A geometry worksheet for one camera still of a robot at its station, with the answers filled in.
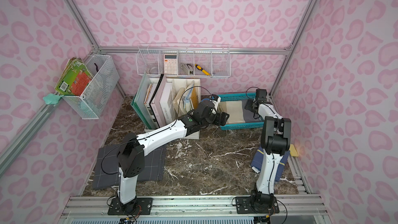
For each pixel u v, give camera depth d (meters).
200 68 0.98
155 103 0.76
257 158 0.89
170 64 0.95
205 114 0.64
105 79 0.90
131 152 0.53
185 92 0.94
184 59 1.03
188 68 0.95
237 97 1.30
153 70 0.96
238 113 1.04
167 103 0.82
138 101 0.76
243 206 0.72
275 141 0.56
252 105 0.95
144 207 0.73
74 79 0.72
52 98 0.63
